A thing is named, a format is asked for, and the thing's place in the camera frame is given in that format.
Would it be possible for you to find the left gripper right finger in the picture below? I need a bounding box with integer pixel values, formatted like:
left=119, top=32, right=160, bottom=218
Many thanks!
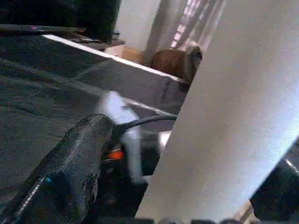
left=250, top=156, right=299, bottom=222

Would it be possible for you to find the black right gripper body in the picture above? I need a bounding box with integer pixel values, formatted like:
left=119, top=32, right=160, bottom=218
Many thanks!
left=96, top=133, right=162, bottom=208

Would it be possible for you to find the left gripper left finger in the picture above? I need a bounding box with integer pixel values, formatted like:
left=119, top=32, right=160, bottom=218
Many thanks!
left=0, top=113, right=115, bottom=224

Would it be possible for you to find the white plastic table leg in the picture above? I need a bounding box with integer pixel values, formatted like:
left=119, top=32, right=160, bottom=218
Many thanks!
left=135, top=0, right=299, bottom=222

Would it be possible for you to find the black work mat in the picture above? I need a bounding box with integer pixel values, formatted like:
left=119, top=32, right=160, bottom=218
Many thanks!
left=0, top=34, right=190, bottom=224

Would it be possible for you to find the brown rounded seat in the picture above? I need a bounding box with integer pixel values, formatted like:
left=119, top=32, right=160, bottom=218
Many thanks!
left=150, top=44, right=203, bottom=85

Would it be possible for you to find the pale window curtain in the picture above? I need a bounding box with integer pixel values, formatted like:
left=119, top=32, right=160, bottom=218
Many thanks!
left=144, top=0, right=226, bottom=63

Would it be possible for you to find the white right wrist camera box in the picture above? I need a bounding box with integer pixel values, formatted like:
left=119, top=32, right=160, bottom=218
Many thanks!
left=96, top=91, right=146, bottom=185

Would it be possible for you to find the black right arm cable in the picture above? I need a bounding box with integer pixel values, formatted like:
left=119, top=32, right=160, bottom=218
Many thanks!
left=112, top=114, right=179, bottom=137

